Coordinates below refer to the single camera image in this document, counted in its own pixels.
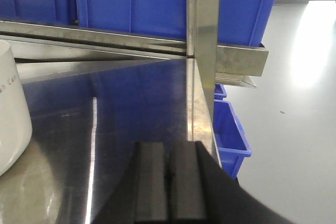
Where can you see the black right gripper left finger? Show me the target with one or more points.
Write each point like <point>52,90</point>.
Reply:
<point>151,198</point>

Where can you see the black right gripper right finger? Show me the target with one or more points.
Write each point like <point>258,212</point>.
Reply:
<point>186,194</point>

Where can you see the blue crate lower shelf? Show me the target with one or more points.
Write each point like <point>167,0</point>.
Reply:
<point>232,144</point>

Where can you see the blue plastic crate right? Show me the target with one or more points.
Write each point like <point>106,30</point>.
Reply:
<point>241,22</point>

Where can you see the stainless steel shelf post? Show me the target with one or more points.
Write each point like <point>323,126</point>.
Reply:
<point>201,49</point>

